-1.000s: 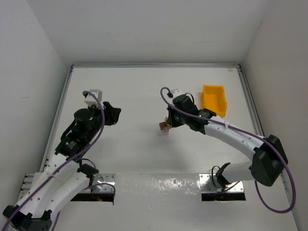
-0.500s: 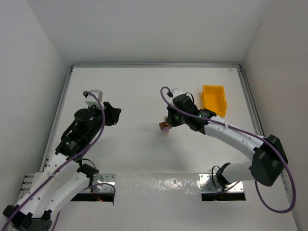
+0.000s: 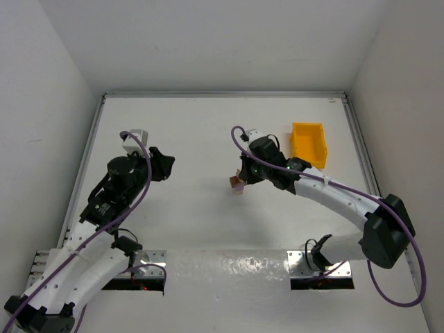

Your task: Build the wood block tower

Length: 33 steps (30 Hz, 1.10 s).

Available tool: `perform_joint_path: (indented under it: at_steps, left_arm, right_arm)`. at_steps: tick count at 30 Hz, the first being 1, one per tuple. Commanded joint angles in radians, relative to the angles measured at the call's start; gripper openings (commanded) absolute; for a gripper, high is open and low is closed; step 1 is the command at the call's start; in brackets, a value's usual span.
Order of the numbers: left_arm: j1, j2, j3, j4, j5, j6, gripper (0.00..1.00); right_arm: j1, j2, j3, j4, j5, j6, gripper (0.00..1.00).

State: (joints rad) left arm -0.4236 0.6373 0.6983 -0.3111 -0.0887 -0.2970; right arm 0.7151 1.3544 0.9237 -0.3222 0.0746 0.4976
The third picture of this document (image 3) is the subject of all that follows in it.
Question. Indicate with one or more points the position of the helicopter shaped wooden piece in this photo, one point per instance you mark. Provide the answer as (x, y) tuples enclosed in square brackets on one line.
[(237, 174)]

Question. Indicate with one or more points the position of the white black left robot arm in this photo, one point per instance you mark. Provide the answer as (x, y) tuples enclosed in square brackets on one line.
[(94, 253)]

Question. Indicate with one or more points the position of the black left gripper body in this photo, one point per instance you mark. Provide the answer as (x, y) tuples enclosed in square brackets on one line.
[(158, 164)]

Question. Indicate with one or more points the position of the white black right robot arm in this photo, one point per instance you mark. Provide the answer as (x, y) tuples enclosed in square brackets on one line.
[(382, 240)]

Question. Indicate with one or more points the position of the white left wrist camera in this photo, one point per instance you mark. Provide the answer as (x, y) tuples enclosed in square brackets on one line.
[(134, 143)]

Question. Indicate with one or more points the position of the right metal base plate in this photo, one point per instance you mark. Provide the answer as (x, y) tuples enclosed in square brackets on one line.
[(299, 268)]

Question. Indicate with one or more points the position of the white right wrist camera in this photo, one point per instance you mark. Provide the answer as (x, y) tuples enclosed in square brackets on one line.
[(253, 135)]

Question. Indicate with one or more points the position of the brown rectangular wooden block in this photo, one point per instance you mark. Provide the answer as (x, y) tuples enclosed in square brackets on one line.
[(235, 181)]

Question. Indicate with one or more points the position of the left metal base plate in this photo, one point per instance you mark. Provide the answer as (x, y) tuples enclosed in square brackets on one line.
[(148, 264)]

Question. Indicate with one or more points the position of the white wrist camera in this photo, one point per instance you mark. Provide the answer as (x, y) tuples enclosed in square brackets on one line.
[(253, 135), (134, 143)]

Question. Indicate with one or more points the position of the yellow plastic bin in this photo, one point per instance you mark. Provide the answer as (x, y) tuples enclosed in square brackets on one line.
[(308, 143)]

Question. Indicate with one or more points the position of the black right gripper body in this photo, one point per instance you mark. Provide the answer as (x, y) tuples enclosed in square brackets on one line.
[(245, 172)]

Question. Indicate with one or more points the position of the metal base plate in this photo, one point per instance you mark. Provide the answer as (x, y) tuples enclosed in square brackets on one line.
[(299, 268), (148, 264)]

